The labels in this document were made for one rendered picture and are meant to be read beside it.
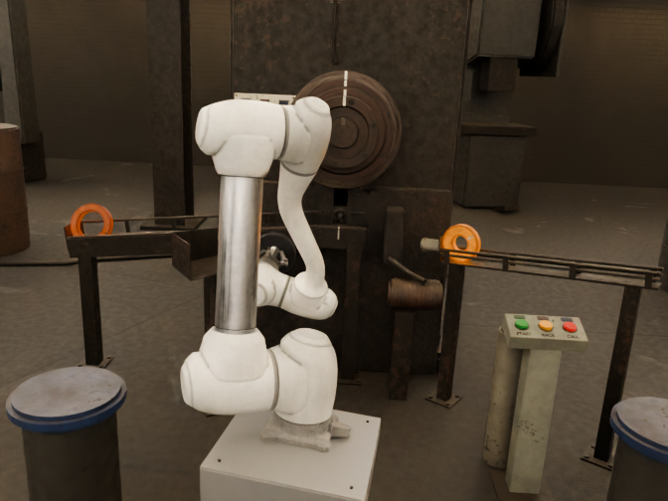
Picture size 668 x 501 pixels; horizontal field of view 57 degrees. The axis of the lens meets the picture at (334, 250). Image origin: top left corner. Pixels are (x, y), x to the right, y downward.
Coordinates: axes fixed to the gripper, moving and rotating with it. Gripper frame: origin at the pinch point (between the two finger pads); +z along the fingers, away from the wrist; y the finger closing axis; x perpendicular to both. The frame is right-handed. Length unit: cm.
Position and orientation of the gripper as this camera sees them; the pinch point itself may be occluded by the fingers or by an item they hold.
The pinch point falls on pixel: (273, 250)
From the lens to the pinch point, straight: 220.4
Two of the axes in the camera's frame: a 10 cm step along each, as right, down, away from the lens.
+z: 0.4, -3.3, 9.4
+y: 10.0, 0.5, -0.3
